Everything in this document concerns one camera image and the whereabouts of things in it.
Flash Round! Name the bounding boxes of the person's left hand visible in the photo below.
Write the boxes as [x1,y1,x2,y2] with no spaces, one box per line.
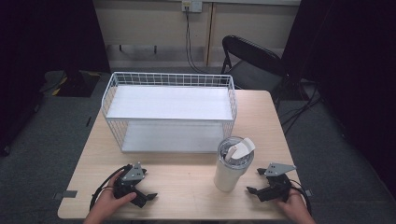
[92,172,138,219]

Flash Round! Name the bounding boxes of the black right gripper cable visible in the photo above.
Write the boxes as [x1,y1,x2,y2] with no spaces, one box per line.
[289,178,313,217]

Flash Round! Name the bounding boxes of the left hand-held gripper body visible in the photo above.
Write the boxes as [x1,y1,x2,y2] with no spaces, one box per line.
[113,161,148,200]

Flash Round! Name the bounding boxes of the white tumbler with lid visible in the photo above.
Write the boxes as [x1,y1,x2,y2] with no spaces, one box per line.
[213,135,257,193]

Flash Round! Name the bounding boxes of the white wire shelf rack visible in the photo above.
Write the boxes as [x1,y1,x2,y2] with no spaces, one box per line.
[100,71,238,154]

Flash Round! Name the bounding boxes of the white wall socket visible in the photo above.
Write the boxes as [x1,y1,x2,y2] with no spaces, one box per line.
[181,0,204,14]

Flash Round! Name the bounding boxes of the black curtain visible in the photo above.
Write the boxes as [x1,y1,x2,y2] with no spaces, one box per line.
[0,0,112,157]
[280,0,396,200]

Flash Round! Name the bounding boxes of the black folding chair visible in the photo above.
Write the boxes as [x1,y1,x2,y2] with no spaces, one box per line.
[219,35,292,96]

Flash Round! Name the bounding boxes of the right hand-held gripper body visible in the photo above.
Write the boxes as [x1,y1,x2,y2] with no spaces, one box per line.
[261,161,297,203]

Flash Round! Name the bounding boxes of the person's right hand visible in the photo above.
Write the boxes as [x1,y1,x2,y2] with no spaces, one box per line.
[276,187,313,220]

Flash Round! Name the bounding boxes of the black floor cables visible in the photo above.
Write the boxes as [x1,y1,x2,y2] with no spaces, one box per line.
[279,81,325,135]

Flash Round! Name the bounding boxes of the dark stand base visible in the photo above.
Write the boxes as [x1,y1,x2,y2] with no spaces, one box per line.
[39,69,103,98]

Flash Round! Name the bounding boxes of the black wall socket cable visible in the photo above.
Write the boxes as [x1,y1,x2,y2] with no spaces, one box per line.
[184,7,222,76]

